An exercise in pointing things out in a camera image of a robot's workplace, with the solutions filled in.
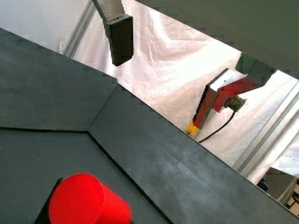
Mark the white cloth backdrop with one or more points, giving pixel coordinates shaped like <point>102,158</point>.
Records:
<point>177,60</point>

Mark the aluminium frame profile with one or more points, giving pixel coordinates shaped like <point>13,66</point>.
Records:
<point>272,139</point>

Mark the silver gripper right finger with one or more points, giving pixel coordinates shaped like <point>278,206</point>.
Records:
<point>221,94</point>

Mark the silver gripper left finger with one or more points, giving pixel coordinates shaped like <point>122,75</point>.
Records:
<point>119,29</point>

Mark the bright red round cylinder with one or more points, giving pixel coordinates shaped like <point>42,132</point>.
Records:
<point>83,201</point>

